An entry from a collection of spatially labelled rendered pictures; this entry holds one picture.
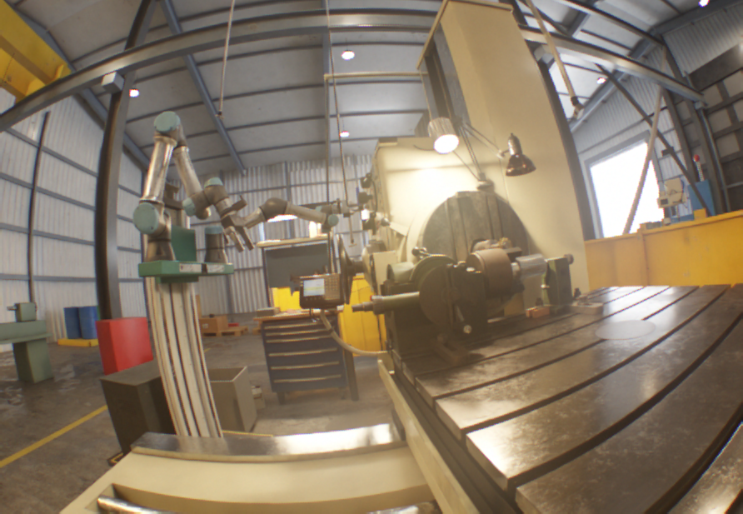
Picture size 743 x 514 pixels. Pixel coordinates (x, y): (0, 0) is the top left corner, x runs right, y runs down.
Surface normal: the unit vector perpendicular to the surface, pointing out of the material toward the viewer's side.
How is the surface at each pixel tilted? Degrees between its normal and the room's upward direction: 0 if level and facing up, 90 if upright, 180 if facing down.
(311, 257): 90
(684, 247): 90
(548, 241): 90
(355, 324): 90
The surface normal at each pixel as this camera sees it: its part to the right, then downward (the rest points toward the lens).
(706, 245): -0.98, 0.11
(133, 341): 0.97, -0.15
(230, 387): 0.12, -0.13
